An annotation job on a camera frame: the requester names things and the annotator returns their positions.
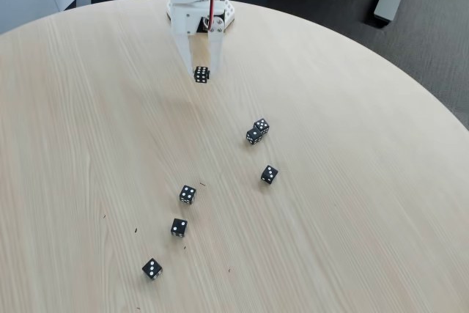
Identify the black dice showing six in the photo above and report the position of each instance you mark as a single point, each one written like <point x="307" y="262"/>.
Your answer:
<point x="201" y="74"/>

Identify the black dice showing one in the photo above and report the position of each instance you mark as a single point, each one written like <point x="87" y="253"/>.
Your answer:
<point x="254" y="136"/>

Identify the black dice showing five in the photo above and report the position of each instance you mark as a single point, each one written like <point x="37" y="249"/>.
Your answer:
<point x="261" y="126"/>

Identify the black dice showing three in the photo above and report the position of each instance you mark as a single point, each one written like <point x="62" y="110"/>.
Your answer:
<point x="269" y="174"/>
<point x="152" y="269"/>

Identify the black dice showing two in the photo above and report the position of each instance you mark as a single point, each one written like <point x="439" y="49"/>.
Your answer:
<point x="179" y="228"/>

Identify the black dice showing four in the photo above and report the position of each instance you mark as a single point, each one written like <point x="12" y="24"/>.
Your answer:
<point x="187" y="194"/>

